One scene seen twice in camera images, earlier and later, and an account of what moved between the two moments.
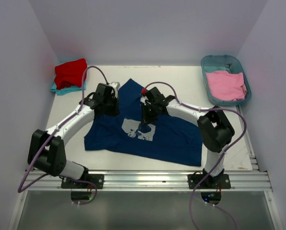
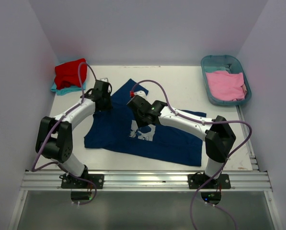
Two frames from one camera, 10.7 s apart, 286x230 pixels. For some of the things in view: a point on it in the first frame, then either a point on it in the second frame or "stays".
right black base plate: [221, 181] stays
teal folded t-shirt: [65, 89] stays
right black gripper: [146, 119] → [140, 122]
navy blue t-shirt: [167, 137] stays
